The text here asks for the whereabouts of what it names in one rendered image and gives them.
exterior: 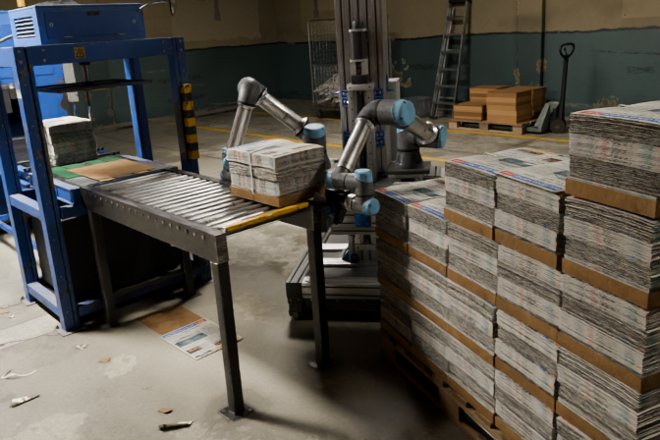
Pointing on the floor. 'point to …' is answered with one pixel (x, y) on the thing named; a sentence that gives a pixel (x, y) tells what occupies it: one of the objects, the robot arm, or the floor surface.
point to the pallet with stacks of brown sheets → (500, 108)
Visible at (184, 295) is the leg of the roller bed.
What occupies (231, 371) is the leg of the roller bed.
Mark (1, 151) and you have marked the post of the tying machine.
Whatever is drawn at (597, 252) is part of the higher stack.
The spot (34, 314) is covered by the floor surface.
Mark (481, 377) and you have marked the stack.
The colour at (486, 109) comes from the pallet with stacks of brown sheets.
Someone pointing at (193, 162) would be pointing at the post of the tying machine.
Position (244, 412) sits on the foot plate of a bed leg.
